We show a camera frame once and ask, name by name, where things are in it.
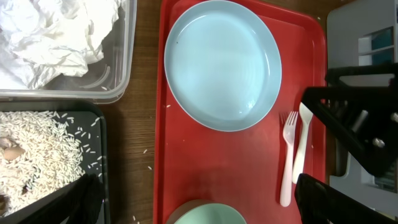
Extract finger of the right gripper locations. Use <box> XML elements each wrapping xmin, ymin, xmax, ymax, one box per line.
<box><xmin>302</xmin><ymin>63</ymin><xmax>397</xmax><ymax>177</ymax></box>

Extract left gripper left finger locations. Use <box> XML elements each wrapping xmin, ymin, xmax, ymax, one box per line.
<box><xmin>21</xmin><ymin>174</ymin><xmax>104</xmax><ymax>224</ymax></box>

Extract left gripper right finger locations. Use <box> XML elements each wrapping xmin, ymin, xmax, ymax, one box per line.
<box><xmin>294</xmin><ymin>174</ymin><xmax>397</xmax><ymax>224</ymax></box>

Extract rice and food scraps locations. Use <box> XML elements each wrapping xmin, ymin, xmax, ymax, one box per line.
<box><xmin>1</xmin><ymin>111</ymin><xmax>91</xmax><ymax>216</ymax></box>

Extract light blue plate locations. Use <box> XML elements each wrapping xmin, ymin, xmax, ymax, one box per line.
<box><xmin>164</xmin><ymin>1</ymin><xmax>282</xmax><ymax>132</ymax></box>

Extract white napkin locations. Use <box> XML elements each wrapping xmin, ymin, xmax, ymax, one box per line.
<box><xmin>1</xmin><ymin>0</ymin><xmax>126</xmax><ymax>90</ymax></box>

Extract black waste tray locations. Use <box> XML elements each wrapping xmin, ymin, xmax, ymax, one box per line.
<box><xmin>1</xmin><ymin>100</ymin><xmax>111</xmax><ymax>224</ymax></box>

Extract white plastic spoon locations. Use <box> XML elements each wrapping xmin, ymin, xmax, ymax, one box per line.
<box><xmin>292</xmin><ymin>102</ymin><xmax>313</xmax><ymax>184</ymax></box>

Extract white plastic fork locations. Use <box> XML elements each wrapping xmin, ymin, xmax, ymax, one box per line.
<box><xmin>280</xmin><ymin>111</ymin><xmax>299</xmax><ymax>207</ymax></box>

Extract red serving tray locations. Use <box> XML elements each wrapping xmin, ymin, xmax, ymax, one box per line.
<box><xmin>154</xmin><ymin>1</ymin><xmax>326</xmax><ymax>223</ymax></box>

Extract green bowl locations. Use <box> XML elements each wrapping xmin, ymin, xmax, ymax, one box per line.
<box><xmin>165</xmin><ymin>199</ymin><xmax>247</xmax><ymax>224</ymax></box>

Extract clear plastic bin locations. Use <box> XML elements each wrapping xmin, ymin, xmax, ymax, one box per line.
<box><xmin>1</xmin><ymin>0</ymin><xmax>137</xmax><ymax>104</ymax></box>

